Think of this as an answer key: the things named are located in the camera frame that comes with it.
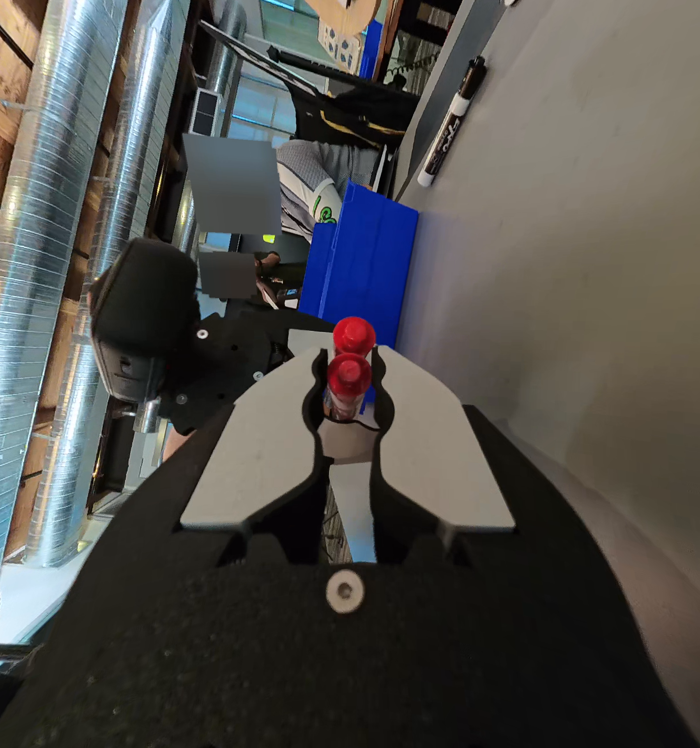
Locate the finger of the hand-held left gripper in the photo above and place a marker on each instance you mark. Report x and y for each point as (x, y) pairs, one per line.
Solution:
(353, 496)
(309, 340)

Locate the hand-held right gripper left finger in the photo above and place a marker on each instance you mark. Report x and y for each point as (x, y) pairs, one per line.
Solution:
(250, 450)

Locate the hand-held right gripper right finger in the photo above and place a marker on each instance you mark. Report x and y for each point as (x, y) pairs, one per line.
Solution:
(437, 450)

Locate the red dry erase marker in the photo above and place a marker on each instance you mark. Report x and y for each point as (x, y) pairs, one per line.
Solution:
(347, 378)
(354, 334)

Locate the blue plastic bin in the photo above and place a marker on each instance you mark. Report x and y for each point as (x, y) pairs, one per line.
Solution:
(361, 269)

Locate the white air vent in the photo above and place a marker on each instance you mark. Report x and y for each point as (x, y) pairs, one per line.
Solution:
(205, 111)

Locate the black backpack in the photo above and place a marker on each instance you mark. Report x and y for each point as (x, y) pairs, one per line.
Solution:
(356, 111)

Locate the black dry erase marker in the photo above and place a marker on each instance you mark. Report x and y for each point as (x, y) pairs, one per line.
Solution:
(452, 120)

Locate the cardboard box with blue print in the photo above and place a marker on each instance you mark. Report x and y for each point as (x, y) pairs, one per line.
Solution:
(341, 47)

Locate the large silver ventilation duct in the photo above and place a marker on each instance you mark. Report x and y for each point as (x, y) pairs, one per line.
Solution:
(28, 263)

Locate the slim silver ventilation duct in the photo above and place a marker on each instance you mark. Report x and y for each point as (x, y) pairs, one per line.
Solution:
(122, 175)

